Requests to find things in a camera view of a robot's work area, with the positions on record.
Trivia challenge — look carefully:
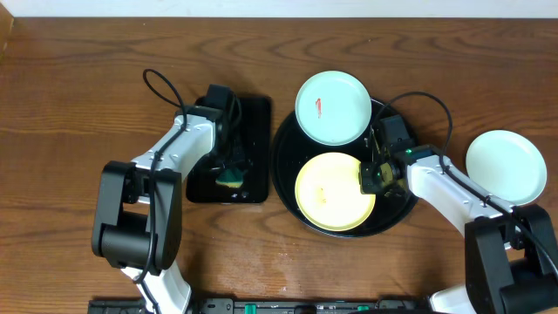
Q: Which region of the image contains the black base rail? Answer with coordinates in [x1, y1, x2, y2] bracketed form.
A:
[87, 298, 436, 314]

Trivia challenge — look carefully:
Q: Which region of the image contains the yellow plate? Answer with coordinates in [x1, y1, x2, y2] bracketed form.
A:
[295, 152, 377, 232]

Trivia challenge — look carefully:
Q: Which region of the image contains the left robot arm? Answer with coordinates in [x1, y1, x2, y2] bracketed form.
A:
[92, 85, 242, 313]

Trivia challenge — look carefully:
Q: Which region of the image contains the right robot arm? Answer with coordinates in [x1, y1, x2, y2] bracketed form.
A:
[359, 115, 557, 314]

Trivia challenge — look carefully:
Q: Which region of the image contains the light blue plate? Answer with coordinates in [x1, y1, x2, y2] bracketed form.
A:
[466, 130, 548, 205]
[295, 71, 372, 146]

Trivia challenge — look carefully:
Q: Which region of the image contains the green scouring sponge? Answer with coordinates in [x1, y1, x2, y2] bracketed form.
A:
[215, 167, 244, 188]

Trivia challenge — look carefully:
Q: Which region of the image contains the black rectangular tray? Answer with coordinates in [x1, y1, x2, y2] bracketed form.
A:
[186, 97, 271, 203]

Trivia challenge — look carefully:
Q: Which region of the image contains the round black tray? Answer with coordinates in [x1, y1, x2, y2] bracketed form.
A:
[270, 113, 418, 238]

